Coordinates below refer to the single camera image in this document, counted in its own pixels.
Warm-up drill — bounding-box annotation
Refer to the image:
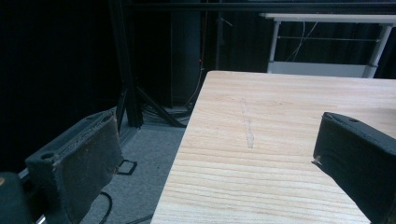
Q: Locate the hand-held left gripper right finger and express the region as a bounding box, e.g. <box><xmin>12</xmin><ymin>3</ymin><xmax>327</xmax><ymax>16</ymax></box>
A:
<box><xmin>311</xmin><ymin>111</ymin><xmax>396</xmax><ymax>224</ymax></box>

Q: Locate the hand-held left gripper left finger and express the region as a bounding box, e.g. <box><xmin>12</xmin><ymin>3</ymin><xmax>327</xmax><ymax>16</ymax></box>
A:
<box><xmin>25</xmin><ymin>110</ymin><xmax>124</xmax><ymax>224</ymax></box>

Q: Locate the black square floor bracket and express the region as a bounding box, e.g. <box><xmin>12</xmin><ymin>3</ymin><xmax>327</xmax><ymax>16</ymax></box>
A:
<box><xmin>116</xmin><ymin>159</ymin><xmax>138</xmax><ymax>176</ymax></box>

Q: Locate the black floor cable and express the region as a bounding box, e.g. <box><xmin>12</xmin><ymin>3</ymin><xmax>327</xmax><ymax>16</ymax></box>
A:
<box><xmin>98</xmin><ymin>191</ymin><xmax>154</xmax><ymax>224</ymax></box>

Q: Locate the white metal table frame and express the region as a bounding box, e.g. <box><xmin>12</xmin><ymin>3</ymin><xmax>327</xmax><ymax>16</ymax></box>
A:
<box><xmin>259</xmin><ymin>12</ymin><xmax>396</xmax><ymax>79</ymax></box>

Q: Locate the black metal frame stand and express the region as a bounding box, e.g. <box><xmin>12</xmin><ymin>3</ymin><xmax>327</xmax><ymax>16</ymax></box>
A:
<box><xmin>106</xmin><ymin>0</ymin><xmax>188</xmax><ymax>129</ymax></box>

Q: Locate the white hanging cable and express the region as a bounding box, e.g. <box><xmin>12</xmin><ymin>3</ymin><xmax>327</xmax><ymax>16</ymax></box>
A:
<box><xmin>284</xmin><ymin>21</ymin><xmax>319</xmax><ymax>63</ymax></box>

